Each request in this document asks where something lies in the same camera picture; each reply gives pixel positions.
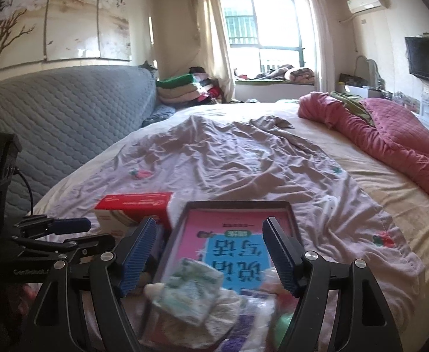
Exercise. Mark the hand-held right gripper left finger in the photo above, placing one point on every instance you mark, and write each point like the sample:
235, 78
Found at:
137, 260

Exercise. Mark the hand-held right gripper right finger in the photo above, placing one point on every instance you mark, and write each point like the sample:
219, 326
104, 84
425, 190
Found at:
280, 256

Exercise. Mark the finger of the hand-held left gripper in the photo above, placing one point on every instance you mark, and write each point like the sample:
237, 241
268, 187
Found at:
90, 244
70, 224

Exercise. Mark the cream plush toy purple cloth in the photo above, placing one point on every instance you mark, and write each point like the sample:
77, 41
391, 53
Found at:
155, 289

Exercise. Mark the green patterned tissue packet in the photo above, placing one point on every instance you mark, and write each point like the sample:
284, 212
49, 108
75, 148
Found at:
185, 293

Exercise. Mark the green makeup sponge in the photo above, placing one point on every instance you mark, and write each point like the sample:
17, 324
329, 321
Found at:
285, 328

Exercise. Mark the pink and blue book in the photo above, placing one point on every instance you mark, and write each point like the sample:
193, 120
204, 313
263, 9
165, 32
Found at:
232, 242

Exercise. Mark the red and white tissue box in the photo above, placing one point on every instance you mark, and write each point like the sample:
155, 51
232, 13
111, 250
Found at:
134, 205

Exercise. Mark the grey quilted headboard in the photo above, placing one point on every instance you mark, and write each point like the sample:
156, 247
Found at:
64, 117

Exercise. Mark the blue patterned pillow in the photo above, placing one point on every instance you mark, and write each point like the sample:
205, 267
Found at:
157, 115

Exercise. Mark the pink quilt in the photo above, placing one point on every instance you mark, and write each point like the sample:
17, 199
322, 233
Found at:
390, 135

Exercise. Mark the green cloth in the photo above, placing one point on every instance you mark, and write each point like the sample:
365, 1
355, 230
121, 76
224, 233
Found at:
350, 106

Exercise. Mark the stack of folded clothes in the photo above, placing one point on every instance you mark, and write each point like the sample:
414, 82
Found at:
185, 90

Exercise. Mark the bedding on window sill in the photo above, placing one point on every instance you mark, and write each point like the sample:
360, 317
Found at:
291, 74

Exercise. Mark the cream curtain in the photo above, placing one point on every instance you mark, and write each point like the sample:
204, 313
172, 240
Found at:
317, 40
214, 44

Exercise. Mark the window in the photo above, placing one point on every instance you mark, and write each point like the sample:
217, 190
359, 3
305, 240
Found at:
265, 33

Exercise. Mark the white air conditioner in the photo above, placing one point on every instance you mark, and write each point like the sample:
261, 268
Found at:
367, 3

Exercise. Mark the blossom wall painting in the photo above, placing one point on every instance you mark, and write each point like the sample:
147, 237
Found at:
71, 25

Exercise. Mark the black wall television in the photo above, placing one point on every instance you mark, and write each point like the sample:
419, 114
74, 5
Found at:
428, 60

